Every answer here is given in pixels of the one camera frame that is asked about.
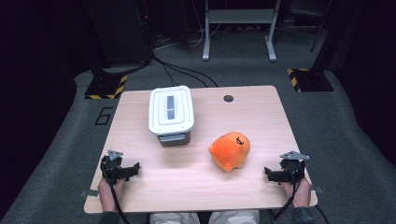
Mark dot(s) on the person's right hand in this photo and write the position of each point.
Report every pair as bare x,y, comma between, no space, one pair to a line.
300,194

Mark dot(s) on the orange plush toy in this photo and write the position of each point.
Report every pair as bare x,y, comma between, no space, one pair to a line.
229,152

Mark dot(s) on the person's leg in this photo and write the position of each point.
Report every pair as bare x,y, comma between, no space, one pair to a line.
233,217
174,218

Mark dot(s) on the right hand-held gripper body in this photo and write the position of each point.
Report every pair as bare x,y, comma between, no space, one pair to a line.
292,169

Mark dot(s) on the person's left hand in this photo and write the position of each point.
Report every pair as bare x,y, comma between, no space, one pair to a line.
107,196

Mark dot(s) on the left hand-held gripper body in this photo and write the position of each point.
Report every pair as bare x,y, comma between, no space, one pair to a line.
112,168

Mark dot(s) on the white metal stand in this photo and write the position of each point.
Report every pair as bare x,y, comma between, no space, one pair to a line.
239,15

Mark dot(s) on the clear grey storage box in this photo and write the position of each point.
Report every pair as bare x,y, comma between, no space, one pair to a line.
174,139

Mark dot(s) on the person's right leg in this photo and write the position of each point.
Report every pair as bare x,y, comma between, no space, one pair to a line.
233,217

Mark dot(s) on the person's left leg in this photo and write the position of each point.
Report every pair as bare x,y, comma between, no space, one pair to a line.
174,218

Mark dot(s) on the black striped stand base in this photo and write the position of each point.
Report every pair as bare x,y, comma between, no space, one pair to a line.
106,87
311,81

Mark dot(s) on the dark cabinet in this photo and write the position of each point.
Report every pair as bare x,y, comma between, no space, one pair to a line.
127,31

